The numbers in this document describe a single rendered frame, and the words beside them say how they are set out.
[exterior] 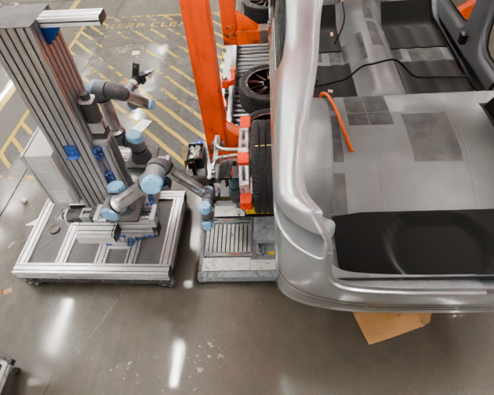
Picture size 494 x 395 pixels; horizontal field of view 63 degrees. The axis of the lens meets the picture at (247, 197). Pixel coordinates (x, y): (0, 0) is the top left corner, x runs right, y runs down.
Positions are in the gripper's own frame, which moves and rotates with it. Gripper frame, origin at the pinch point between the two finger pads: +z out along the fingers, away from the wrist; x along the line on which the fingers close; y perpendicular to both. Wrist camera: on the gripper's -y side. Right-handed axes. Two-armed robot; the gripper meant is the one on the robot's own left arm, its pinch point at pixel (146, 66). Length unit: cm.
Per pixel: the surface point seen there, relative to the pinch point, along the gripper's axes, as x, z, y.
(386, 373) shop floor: 230, -135, 94
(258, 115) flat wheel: 82, 50, 63
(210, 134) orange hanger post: 61, -22, 31
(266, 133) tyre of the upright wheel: 111, -49, -9
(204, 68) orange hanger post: 57, -21, -26
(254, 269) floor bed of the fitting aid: 122, -86, 100
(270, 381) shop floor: 157, -162, 104
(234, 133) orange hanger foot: 79, -14, 32
